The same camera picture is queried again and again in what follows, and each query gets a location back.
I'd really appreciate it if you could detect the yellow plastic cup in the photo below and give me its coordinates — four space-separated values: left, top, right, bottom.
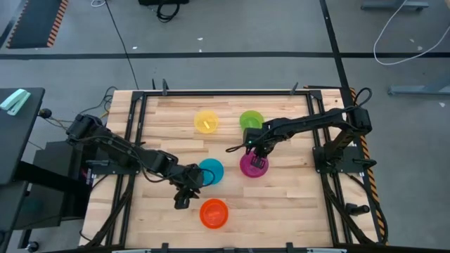
193 110 220 134

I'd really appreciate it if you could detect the thin black floor cable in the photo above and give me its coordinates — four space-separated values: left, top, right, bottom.
104 0 140 91

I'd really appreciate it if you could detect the orange plastic bowl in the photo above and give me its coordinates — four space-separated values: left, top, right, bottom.
199 198 229 230

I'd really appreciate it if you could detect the coiled black cable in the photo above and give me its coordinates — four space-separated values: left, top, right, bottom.
155 2 181 24

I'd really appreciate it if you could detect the black control box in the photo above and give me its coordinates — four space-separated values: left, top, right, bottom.
15 140 93 229

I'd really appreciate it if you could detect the mint green stapler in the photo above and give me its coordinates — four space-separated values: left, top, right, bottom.
0 89 32 117

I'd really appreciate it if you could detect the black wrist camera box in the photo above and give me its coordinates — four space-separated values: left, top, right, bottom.
243 127 264 148

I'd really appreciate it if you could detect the yellow black striped cable cover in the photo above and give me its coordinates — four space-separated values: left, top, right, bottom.
349 87 390 246

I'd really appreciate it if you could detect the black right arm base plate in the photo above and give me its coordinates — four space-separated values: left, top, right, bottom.
312 145 378 175

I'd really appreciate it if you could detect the black camera cable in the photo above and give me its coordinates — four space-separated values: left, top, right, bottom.
225 139 255 154

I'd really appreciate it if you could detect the black aluminium table frame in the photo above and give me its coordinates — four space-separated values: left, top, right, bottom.
79 87 387 253

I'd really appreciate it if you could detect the black side table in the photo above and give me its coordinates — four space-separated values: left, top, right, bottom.
0 86 46 187

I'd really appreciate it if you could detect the black cable bundle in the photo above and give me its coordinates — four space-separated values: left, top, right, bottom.
79 86 119 119

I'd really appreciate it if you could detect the magenta plastic bowl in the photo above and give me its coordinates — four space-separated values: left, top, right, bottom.
239 151 270 179

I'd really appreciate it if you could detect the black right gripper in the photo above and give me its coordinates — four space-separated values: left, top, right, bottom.
250 131 281 169

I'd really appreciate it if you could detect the white floor cable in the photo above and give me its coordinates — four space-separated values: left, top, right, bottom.
373 0 450 66

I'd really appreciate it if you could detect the green plastic bowl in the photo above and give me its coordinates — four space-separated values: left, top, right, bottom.
239 110 265 133

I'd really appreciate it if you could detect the black cylindrical camera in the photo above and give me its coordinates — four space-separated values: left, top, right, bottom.
345 202 371 216

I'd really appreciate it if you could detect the blue plastic bowl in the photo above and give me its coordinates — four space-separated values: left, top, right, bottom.
198 157 225 186

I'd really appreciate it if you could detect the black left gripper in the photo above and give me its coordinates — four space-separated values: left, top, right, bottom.
167 164 205 210

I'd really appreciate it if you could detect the black mat with orange stripes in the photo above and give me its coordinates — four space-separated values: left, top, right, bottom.
6 0 70 49

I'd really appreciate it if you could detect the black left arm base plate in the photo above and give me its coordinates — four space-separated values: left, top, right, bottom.
86 159 141 176

